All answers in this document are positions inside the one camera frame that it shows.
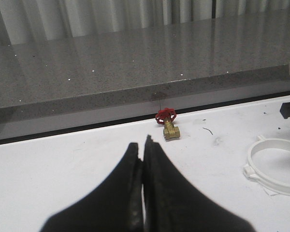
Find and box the grey stone counter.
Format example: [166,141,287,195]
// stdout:
[0,8,290,140]

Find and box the white half-ring pipe clamp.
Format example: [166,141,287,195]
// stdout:
[243,135,290,196]

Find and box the brass valve red handwheel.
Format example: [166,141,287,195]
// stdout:
[155,108,181,140]

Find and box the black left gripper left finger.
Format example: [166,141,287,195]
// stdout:
[42,143,143,232]

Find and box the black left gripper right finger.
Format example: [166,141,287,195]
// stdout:
[143,136,255,232]

